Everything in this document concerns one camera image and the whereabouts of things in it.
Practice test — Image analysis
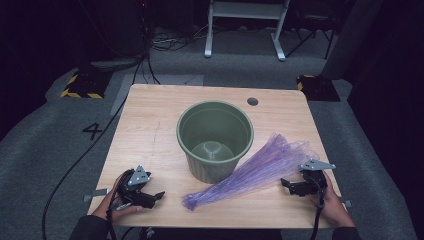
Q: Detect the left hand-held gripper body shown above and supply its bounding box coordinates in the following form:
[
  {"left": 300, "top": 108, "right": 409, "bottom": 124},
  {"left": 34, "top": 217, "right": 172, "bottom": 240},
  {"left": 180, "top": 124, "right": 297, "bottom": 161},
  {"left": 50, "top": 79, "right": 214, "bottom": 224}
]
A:
[{"left": 117, "top": 164, "right": 152, "bottom": 206}]

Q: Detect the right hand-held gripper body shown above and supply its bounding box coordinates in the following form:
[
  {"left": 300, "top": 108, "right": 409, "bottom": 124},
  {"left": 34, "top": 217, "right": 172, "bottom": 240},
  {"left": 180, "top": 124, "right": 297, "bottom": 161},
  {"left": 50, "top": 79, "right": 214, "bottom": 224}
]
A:
[{"left": 298, "top": 159, "right": 337, "bottom": 197}]

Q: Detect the purple plastic trash bag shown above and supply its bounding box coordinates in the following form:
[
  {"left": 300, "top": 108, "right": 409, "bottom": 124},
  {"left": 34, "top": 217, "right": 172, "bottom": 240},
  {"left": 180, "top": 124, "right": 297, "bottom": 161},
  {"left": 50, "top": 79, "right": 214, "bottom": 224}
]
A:
[{"left": 181, "top": 133, "right": 320, "bottom": 212}]

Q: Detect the green plastic trash bin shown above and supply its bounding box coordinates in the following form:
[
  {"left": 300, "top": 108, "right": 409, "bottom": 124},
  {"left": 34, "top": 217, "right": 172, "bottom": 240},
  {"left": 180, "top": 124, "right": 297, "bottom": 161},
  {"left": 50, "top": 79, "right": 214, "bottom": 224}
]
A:
[{"left": 175, "top": 99, "right": 255, "bottom": 185}]

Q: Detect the person's left hand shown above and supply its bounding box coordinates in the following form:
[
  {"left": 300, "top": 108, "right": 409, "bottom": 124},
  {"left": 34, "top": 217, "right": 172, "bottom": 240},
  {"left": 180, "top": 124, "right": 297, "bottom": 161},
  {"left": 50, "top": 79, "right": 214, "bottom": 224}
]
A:
[{"left": 91, "top": 173, "right": 144, "bottom": 223}]

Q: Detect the person's right hand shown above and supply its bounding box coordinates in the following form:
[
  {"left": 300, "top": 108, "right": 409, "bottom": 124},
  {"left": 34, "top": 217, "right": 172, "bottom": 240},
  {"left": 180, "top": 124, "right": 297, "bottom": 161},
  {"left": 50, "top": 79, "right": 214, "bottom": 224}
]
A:
[{"left": 309, "top": 172, "right": 356, "bottom": 228}]

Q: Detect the grey stand base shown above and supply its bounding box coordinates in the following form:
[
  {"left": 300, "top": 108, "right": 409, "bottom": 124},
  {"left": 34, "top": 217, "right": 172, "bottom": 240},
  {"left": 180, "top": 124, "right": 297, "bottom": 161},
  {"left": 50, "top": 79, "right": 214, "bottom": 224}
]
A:
[{"left": 89, "top": 58, "right": 143, "bottom": 73}]

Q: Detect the grey column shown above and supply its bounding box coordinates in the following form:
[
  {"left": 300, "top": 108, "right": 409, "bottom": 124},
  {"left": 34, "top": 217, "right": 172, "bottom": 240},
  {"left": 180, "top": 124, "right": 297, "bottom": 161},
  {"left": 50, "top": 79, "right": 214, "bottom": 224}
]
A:
[{"left": 321, "top": 0, "right": 384, "bottom": 81}]

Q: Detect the black tripod stand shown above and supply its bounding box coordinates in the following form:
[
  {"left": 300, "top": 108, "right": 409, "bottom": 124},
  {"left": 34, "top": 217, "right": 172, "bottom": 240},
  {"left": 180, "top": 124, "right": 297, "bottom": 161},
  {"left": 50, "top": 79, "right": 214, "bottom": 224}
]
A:
[{"left": 285, "top": 12, "right": 338, "bottom": 61}]

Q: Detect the black equipment cabinet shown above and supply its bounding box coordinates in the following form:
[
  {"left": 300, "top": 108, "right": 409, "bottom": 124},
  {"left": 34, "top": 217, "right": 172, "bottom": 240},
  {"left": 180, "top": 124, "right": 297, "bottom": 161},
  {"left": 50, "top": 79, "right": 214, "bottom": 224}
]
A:
[{"left": 96, "top": 0, "right": 149, "bottom": 58}]

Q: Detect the white metal stand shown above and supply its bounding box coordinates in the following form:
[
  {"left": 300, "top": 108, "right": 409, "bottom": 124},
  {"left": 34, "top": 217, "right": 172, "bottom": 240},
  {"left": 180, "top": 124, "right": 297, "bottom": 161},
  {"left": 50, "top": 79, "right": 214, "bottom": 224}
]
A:
[{"left": 203, "top": 0, "right": 291, "bottom": 62}]

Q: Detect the right hand-held gripper cable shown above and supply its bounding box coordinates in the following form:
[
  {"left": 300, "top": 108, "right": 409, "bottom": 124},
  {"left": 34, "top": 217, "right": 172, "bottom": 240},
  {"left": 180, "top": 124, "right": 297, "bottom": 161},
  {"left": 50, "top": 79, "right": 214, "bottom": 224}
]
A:
[{"left": 309, "top": 174, "right": 328, "bottom": 240}]

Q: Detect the hand-held gripper cable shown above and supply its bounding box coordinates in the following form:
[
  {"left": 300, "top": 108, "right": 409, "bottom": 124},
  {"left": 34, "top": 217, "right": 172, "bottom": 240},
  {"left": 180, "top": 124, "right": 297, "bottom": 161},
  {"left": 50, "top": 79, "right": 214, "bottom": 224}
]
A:
[
  {"left": 106, "top": 168, "right": 134, "bottom": 240},
  {"left": 309, "top": 174, "right": 328, "bottom": 240}
]

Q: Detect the left hand-held gripper cable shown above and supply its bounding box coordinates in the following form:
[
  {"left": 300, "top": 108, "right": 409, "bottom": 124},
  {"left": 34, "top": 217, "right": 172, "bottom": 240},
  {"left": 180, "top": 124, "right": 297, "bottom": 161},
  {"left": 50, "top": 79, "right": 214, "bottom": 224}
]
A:
[{"left": 106, "top": 168, "right": 134, "bottom": 240}]

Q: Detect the black yellow striped base plate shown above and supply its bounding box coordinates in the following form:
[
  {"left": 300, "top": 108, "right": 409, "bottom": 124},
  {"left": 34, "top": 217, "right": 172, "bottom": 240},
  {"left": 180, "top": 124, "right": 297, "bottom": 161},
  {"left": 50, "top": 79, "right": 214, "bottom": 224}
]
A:
[
  {"left": 60, "top": 70, "right": 113, "bottom": 100},
  {"left": 296, "top": 74, "right": 342, "bottom": 103}
]

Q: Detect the long black floor cable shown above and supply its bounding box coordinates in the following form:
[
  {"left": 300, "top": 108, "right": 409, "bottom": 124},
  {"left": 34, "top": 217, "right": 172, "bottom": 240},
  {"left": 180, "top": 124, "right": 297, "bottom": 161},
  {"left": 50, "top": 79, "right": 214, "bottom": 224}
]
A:
[{"left": 41, "top": 49, "right": 151, "bottom": 240}]

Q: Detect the bundle of floor cables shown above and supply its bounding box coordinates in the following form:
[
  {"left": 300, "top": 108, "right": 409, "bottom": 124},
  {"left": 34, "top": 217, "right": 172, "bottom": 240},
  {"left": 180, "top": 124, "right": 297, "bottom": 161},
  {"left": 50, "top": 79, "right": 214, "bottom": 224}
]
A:
[{"left": 149, "top": 24, "right": 214, "bottom": 52}]

